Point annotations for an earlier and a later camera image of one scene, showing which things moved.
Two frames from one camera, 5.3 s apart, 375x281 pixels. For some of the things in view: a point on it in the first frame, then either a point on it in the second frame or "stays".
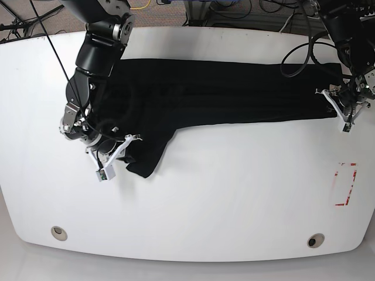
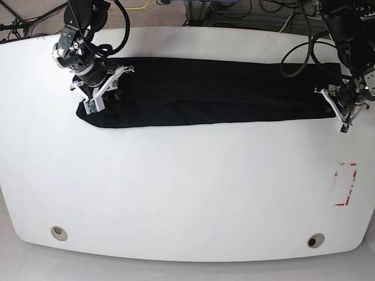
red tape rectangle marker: x=348 y=196 stays
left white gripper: x=114 y=154 to x=106 y=84
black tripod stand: x=17 y=23 stays
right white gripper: x=347 y=119 stays
